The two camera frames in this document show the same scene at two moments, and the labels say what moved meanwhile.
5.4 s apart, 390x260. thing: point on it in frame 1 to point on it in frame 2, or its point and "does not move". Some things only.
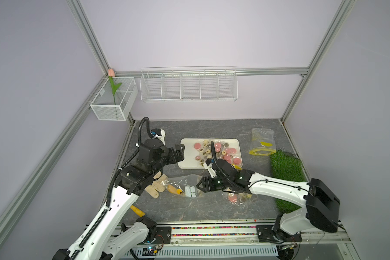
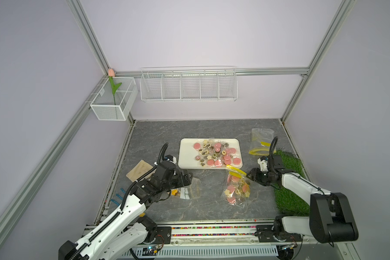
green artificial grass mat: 287,166 does not move
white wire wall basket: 188,84 does not move
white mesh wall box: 103,104 does not move
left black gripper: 179,153 to 181,182
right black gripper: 205,181 to 254,176
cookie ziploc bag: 184,186 does not move
